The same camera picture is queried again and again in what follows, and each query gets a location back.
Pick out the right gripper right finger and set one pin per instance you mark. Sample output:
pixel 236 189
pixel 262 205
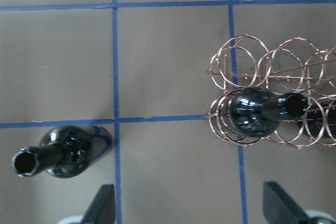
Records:
pixel 279 207

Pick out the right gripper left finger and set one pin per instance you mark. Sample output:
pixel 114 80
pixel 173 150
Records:
pixel 102 208

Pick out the dark wine bottle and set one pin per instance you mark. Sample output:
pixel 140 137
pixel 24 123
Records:
pixel 63 152

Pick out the wine bottle in basket left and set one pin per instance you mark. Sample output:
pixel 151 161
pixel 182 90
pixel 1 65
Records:
pixel 256 112

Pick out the wine bottle in basket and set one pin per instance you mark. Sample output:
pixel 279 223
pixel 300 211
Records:
pixel 315 121
pixel 256 112

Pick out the wine bottle in basket right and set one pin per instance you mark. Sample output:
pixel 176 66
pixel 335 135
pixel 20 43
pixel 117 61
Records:
pixel 315 121

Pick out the copper wire wine basket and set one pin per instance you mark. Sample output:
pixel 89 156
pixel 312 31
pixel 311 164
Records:
pixel 296 65

